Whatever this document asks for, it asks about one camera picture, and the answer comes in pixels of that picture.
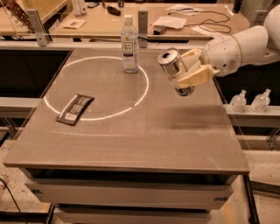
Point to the clear plastic water bottle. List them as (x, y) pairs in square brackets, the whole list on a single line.
[(129, 45)]

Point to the hand sanitizer bottle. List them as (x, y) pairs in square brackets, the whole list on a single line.
[(261, 101), (238, 102)]

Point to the small paper card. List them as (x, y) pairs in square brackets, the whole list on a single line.
[(73, 24)]

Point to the black snack wrapper packet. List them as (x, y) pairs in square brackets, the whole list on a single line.
[(71, 113)]

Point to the white paper sheet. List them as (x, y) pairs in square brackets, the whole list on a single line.
[(171, 22)]

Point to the metal bracket post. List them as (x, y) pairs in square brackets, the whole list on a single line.
[(259, 17), (39, 30), (142, 28)]

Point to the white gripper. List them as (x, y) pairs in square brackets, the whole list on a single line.
[(222, 57)]

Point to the right metal bracket post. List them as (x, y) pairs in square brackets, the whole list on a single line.
[(259, 17)]

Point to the silver blue redbull can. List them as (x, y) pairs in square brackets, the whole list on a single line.
[(173, 66)]

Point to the white drawer unit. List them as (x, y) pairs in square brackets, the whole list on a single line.
[(130, 202)]

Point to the right hand sanitizer bottle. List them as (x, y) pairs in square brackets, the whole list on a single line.
[(261, 101)]

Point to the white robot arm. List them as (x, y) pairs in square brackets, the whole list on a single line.
[(260, 44)]

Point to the left hand sanitizer bottle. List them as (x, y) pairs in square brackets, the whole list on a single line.
[(238, 102)]

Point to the middle metal bracket post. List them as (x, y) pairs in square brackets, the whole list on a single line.
[(142, 28)]

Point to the black computer mouse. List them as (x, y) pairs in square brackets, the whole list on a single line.
[(113, 11)]

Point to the left metal bracket post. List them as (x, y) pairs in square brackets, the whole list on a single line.
[(39, 30)]

